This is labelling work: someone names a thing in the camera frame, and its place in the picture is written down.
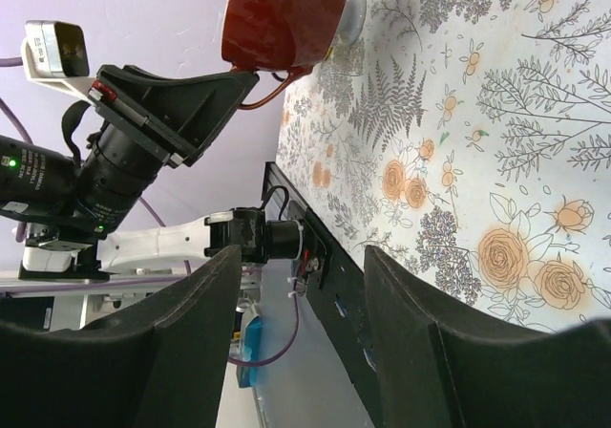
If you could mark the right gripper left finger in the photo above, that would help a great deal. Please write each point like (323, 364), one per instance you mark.
(158, 363)

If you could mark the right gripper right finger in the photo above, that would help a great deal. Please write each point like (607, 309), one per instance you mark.
(441, 363)

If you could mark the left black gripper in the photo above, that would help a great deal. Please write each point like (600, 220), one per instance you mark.
(175, 120)

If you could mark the dark red mug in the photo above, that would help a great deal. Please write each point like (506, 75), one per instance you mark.
(289, 36)

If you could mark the grey mug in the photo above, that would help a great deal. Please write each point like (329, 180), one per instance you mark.
(351, 23)

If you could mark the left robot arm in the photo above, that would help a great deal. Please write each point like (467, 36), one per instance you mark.
(72, 206)

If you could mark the blue object under table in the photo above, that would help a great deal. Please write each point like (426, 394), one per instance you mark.
(246, 345)

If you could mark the floral table mat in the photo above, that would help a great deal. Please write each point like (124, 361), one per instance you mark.
(470, 139)

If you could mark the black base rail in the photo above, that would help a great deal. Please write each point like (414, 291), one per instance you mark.
(334, 289)

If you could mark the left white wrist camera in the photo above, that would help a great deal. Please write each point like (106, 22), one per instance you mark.
(54, 55)

